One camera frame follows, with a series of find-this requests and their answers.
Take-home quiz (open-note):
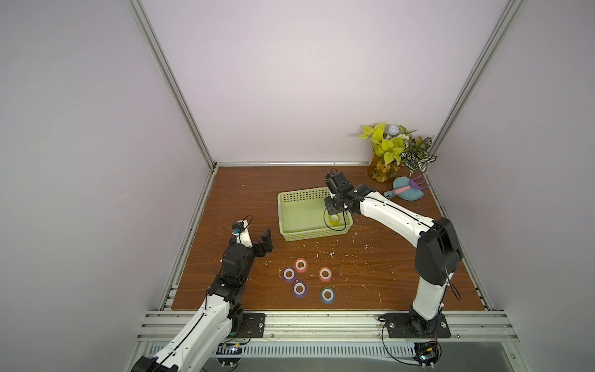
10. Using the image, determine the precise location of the aluminium front rail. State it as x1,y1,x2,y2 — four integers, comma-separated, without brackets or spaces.
136,310,518,343

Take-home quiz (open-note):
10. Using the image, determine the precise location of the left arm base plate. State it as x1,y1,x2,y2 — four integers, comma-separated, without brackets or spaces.
229,312,266,339

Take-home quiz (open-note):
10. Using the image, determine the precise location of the blue tape roll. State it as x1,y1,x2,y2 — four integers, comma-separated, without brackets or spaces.
320,287,336,305

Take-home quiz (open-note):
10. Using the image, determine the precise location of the pink purple toy rake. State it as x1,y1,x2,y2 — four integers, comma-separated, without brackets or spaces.
392,175,429,195

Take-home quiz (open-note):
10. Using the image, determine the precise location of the right controller board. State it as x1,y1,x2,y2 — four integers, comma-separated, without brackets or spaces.
413,340,442,369

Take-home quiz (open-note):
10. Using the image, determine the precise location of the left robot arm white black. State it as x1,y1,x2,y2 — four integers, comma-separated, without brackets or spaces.
131,221,273,371

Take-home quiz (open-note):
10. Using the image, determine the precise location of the controller board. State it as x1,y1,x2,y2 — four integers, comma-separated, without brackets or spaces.
413,340,442,369
215,343,244,370

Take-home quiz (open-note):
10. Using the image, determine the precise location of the purple tape roll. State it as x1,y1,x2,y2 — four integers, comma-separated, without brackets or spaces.
281,268,296,283
292,281,307,298

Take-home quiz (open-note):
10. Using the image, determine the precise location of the red tape roll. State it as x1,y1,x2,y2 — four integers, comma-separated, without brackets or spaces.
319,267,333,282
294,258,308,274

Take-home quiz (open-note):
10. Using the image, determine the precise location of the green leafy plant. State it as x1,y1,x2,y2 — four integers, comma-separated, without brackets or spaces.
359,122,437,175

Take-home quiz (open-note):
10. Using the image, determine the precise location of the amber vase with flowers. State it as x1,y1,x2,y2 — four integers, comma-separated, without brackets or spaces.
367,155,401,183

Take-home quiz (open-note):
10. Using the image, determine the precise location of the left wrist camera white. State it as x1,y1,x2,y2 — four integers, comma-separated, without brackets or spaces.
230,219,253,247

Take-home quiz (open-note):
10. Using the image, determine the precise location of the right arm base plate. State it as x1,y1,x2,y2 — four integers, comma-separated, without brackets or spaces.
378,312,452,339

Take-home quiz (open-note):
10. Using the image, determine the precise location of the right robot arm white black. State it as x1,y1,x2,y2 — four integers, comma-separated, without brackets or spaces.
325,172,463,336

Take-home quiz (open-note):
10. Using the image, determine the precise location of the left controller board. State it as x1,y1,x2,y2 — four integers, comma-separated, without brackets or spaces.
215,343,244,370

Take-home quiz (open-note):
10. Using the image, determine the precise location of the green perforated storage basket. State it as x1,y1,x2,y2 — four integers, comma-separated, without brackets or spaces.
277,188,353,242

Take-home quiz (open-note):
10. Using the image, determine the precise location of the yellow tape roll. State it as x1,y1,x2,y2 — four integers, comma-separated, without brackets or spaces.
328,214,342,228

